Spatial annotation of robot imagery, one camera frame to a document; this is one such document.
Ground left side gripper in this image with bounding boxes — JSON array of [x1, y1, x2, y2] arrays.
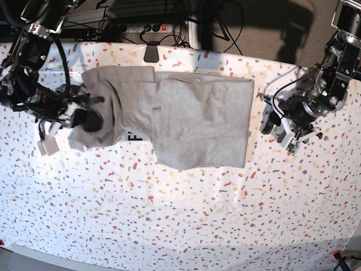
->
[[260, 95, 319, 144]]

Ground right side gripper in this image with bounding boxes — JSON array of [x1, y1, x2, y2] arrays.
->
[[27, 84, 104, 132]]

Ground grey T-shirt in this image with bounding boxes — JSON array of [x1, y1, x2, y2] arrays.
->
[[68, 66, 254, 170]]

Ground black table clamp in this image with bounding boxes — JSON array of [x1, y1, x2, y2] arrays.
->
[[143, 41, 160, 63]]

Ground terrazzo pattern tablecloth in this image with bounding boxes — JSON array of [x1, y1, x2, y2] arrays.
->
[[0, 41, 361, 271]]

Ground white power strip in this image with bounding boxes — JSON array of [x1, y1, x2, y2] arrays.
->
[[111, 24, 174, 33]]

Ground red clamp bottom right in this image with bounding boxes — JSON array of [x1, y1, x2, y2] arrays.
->
[[332, 251, 350, 271]]

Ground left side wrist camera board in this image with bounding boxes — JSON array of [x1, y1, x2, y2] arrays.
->
[[285, 138, 301, 156]]

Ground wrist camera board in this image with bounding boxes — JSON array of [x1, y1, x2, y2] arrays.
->
[[285, 138, 301, 156], [37, 136, 59, 156]]

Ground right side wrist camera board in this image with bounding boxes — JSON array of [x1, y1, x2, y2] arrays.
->
[[37, 136, 59, 156]]

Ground grey table frame leg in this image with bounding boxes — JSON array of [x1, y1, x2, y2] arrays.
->
[[188, 21, 201, 50]]

